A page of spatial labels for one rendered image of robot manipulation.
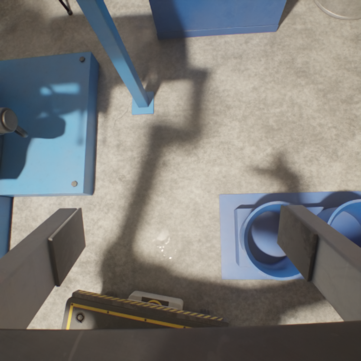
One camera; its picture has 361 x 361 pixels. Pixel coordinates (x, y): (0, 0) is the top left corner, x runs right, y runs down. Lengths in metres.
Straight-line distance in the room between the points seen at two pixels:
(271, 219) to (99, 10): 1.08
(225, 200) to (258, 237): 0.27
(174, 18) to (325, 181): 1.21
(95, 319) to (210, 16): 1.61
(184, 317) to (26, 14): 2.13
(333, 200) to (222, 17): 1.16
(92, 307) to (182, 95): 1.18
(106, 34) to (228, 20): 0.84
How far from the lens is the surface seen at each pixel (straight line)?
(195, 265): 1.44
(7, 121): 1.28
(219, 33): 1.80
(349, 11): 1.99
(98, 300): 1.23
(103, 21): 1.04
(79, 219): 0.16
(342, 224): 1.42
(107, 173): 1.55
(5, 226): 1.80
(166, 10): 1.65
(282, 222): 0.17
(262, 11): 1.71
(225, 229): 1.41
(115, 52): 1.17
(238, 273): 1.44
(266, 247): 1.31
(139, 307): 1.19
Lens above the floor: 1.42
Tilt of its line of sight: 79 degrees down
